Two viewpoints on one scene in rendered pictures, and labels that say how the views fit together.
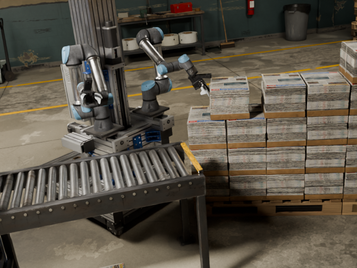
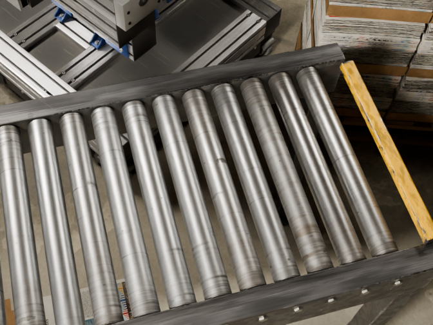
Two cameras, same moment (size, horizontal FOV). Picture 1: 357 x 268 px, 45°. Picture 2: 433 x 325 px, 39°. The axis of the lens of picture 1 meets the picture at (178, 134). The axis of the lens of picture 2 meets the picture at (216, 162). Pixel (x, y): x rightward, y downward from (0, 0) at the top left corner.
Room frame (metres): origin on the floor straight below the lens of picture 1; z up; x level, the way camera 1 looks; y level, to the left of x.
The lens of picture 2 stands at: (1.82, 0.36, 1.82)
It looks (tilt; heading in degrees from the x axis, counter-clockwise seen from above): 59 degrees down; 352
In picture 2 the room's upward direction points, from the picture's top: 5 degrees clockwise
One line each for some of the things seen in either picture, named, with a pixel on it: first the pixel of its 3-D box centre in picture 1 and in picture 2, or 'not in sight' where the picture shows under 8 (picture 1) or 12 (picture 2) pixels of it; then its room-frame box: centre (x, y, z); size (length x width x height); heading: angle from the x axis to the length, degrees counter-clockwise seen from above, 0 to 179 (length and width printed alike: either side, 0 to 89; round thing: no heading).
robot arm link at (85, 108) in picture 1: (88, 102); not in sight; (2.78, 0.58, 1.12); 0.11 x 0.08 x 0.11; 110
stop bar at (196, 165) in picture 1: (191, 156); (386, 144); (2.45, -0.07, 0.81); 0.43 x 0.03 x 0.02; 12
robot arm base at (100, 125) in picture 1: (102, 122); not in sight; (3.06, 0.56, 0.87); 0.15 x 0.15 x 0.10
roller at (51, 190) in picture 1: (52, 186); not in sight; (2.28, 0.78, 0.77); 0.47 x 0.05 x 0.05; 12
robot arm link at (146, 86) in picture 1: (149, 89); not in sight; (3.42, 0.21, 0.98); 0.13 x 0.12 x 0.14; 124
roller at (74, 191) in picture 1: (74, 182); (19, 229); (2.31, 0.65, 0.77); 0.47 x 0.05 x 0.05; 12
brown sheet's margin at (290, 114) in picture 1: (281, 106); not in sight; (3.09, -0.80, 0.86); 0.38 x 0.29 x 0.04; 172
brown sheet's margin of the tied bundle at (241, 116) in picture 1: (229, 112); not in sight; (3.04, -0.40, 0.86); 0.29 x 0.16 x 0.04; 83
